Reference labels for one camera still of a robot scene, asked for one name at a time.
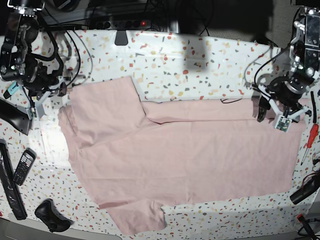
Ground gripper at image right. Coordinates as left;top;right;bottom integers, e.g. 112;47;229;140
257;76;307;123

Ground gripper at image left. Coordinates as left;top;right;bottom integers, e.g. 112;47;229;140
23;58;68;99

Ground pink T-shirt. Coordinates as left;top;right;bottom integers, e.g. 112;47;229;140
58;77;306;235

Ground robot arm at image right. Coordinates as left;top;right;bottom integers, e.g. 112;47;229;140
252;0;320;122

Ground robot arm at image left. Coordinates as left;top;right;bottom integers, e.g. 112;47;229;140
0;0;67;97

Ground light blue highlighter marker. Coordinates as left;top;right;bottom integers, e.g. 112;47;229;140
3;82;19;99

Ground black rubber tube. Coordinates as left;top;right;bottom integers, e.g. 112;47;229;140
310;91;317;124

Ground black table clamp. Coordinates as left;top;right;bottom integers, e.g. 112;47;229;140
114;30;128;46

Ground black power strip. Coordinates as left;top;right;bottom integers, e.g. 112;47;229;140
88;20;151;30

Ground long black bar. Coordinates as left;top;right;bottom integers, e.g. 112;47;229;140
0;139;28;221

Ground terrazzo pattern table cover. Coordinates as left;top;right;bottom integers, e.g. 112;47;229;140
0;30;319;240

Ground red and black plug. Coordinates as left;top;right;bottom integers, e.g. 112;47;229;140
296;214;317;240

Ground black game controller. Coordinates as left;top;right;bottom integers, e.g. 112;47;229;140
34;198;73;233

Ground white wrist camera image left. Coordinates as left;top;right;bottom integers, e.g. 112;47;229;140
26;76;65;120

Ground red handled screwdriver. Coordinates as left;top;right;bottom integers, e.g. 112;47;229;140
300;123;319;166

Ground black cordless phone handset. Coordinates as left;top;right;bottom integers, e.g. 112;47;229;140
13;148;36;186

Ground black cylinder with red wires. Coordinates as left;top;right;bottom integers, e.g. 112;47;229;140
290;177;320;205

